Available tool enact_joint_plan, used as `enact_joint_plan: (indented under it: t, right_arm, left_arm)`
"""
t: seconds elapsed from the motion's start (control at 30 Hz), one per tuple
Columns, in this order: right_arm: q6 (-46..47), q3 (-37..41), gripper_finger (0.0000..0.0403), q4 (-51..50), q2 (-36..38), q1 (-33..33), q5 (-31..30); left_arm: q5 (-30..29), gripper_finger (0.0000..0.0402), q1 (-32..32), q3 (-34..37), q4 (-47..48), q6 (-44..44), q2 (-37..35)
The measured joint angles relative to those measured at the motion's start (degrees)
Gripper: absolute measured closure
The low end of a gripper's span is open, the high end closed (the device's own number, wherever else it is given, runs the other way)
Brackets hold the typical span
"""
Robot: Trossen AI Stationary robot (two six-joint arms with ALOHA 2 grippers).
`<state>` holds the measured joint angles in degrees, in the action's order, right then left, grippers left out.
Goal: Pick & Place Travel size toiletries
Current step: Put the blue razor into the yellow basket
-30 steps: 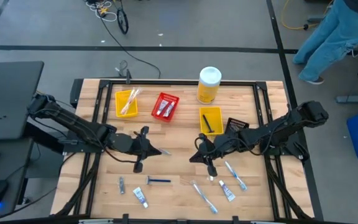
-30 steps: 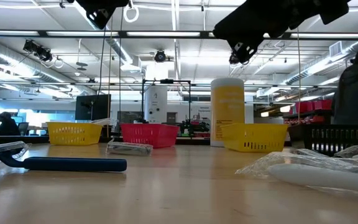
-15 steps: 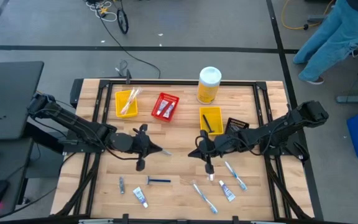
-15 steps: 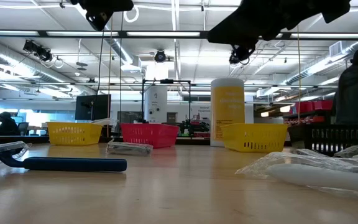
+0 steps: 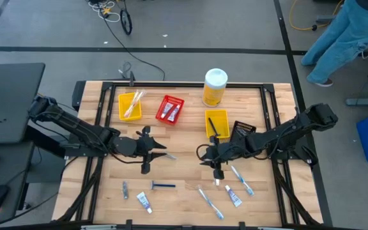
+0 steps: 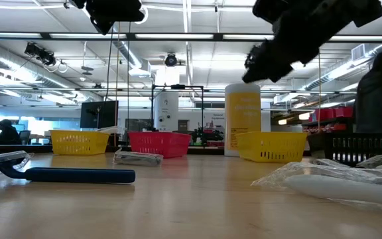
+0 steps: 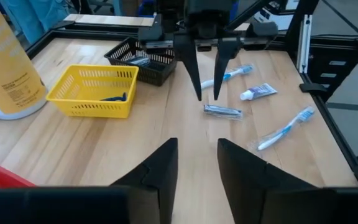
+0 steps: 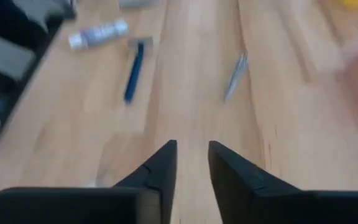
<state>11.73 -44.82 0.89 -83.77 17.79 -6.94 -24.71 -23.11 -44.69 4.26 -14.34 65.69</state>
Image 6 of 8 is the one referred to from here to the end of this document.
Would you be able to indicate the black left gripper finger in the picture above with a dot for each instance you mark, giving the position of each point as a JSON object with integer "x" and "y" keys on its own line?
{"x": 102, "y": 26}

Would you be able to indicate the blue toothbrush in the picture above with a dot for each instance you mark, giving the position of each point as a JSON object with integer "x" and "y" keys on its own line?
{"x": 343, "y": 190}

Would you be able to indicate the black ceiling-mounted device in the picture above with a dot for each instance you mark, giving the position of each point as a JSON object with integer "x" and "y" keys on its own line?
{"x": 41, "y": 54}

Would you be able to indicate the yellow plastic basket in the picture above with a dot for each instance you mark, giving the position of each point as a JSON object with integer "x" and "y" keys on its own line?
{"x": 270, "y": 146}
{"x": 78, "y": 142}

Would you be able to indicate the silver foil packet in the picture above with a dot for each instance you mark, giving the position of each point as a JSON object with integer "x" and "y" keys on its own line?
{"x": 138, "y": 158}

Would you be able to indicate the dark blue disposable razor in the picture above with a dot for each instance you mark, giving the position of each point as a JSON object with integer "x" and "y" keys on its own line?
{"x": 78, "y": 175}

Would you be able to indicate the red storage bins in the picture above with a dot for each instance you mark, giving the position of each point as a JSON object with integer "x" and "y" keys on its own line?
{"x": 333, "y": 113}

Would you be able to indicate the red plastic basket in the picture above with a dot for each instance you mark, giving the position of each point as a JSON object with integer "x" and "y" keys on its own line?
{"x": 159, "y": 144}

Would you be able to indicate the white slim packet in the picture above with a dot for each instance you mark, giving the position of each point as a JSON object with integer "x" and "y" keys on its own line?
{"x": 333, "y": 162}

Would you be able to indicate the person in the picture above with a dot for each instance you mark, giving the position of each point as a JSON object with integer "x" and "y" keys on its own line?
{"x": 8, "y": 134}
{"x": 381, "y": 96}

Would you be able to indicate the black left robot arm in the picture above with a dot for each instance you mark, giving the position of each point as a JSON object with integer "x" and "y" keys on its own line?
{"x": 76, "y": 3}

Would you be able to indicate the black plastic basket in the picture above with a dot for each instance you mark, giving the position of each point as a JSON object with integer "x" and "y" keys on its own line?
{"x": 353, "y": 146}

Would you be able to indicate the black background monitor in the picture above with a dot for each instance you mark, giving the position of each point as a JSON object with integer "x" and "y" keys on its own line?
{"x": 98, "y": 114}

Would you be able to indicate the office chair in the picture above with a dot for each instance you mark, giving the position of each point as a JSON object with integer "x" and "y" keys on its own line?
{"x": 25, "y": 136}

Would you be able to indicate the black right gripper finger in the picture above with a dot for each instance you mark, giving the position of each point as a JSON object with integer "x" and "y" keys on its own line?
{"x": 264, "y": 56}
{"x": 267, "y": 73}

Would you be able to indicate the black background stand frame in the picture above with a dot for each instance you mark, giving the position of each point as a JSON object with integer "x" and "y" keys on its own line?
{"x": 177, "y": 86}

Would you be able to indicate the black overhead frame beam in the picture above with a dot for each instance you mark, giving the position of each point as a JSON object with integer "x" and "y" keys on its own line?
{"x": 217, "y": 36}

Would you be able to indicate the white pillar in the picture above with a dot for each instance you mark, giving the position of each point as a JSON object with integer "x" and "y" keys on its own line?
{"x": 166, "y": 109}

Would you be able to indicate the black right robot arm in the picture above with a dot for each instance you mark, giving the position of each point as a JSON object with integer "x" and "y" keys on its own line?
{"x": 368, "y": 11}

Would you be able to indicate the black overhead camera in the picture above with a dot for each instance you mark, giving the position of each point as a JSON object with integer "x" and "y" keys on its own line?
{"x": 171, "y": 60}

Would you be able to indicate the silver ventilation duct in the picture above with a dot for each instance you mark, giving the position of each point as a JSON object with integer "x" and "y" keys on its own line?
{"x": 18, "y": 71}
{"x": 343, "y": 68}

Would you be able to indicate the black aluminium table frame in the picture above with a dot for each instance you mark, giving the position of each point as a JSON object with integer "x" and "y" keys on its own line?
{"x": 22, "y": 148}

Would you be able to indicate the background robot arms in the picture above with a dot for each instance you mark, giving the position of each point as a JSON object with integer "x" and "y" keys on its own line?
{"x": 207, "y": 135}

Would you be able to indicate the yellow wipes canister white lid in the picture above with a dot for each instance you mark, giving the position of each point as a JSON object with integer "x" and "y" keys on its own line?
{"x": 242, "y": 113}

